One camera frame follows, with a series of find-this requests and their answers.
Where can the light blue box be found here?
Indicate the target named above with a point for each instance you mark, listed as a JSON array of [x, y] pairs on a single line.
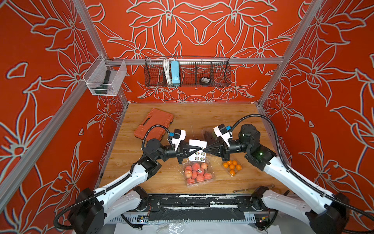
[[175, 74]]

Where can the grape clamshell box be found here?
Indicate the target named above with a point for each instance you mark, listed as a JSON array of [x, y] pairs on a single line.
[[209, 136]]

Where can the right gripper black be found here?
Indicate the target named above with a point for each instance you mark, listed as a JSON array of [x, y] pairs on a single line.
[[225, 151]]

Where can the orange plastic tool case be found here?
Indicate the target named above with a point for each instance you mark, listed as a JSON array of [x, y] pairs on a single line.
[[154, 117]]

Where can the clear acrylic wall bin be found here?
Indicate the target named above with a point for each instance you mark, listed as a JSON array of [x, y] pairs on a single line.
[[104, 77]]

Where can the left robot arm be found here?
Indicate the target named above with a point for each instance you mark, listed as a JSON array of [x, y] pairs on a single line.
[[92, 209]]

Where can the black wire wall basket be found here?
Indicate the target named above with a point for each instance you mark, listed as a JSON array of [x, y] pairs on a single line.
[[157, 71]]

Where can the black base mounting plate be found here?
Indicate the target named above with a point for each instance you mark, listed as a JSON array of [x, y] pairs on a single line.
[[230, 208]]

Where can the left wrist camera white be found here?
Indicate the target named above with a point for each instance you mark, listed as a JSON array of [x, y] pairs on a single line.
[[176, 137]]

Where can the large peach clamshell box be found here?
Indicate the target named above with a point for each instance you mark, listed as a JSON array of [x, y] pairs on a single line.
[[196, 173]]

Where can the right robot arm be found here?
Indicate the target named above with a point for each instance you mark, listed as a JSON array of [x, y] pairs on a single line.
[[323, 211]]

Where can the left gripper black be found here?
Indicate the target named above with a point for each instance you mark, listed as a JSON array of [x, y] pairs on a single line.
[[179, 154]]

